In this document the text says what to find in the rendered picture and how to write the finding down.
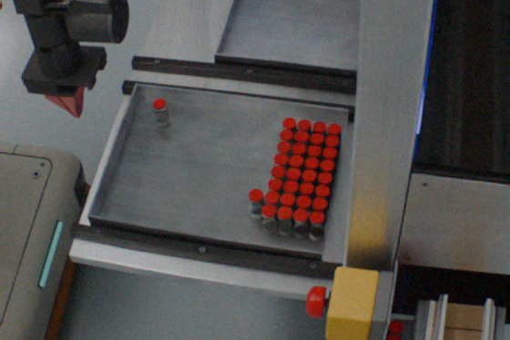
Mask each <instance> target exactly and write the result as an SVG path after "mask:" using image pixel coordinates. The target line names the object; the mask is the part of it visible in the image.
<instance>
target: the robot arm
mask: <svg viewBox="0 0 510 340"><path fill-rule="evenodd" d="M13 2H14V4H15V5H14V7H15V11H16V13H17V14H20V15H24V19H25V21H26V26H27V28H28V31H29V33H30V36H31V39H32V42H33V44H34V51H33V53H32V55H31V57H30V58H29V60H28V62H27V65H26V67H25V70H24V72H23V74H22V76H21V78H22V80H23V81H22V82H23V84H24V85H25V87H26V89H27V93H29V94H37V95H44V98H45V99H48V100H50V101H52V102H53V103H55V104H57V105H58V106H59V107H61V108H63V109H64V110H66V111H67V112H68V113H70V114H71V115H73V116H74V117H75V118H80V116H81V114H82V112H83V102H84V89H85V88H87V90H88V91H89V90H91V89H93V88H94V85H95V84H96V82H97V78H96V74H97V72H98V70H101V71H103V70H104V69H105V66H106V64H107V53H106V49H105V48H104V47H103V46H81V45H80V44H79V42H85V43H89V42H93V43H103V44H112V45H114V44H120V43H121V42H122V41H123V39H124V38H125V35H126V33H127V32H128V24H129V9H128V8H129V4H128V0H13Z"/></svg>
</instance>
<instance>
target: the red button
mask: <svg viewBox="0 0 510 340"><path fill-rule="evenodd" d="M326 289H327V287H320V286H314V287H312V288H311V289H310V290H309V292H308V296H307V301H306V311H307V314H308V316H310V317H312V318H314V317H319V318H322V315H323V310H324V308H327V302H328V298H325V296H326Z"/></svg>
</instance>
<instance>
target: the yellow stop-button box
mask: <svg viewBox="0 0 510 340"><path fill-rule="evenodd" d="M393 278H394V273H391V272H385V271H380V272H379V273H378V271H374V270H370V271H368V270H362V269H355V268H350V267H343V266H340V267H338V268H337V269H336V271H335V273H334V281H333V287H332V291H329V295H328V302H327V308H326V315H327V316H328V317H327V324H326V331H325V336H326V339H327V340H328V339H329V340H383V335H384V330H385V326H386V324H387V319H388V312H389V303H390V302H391V295H392V286H393Z"/></svg>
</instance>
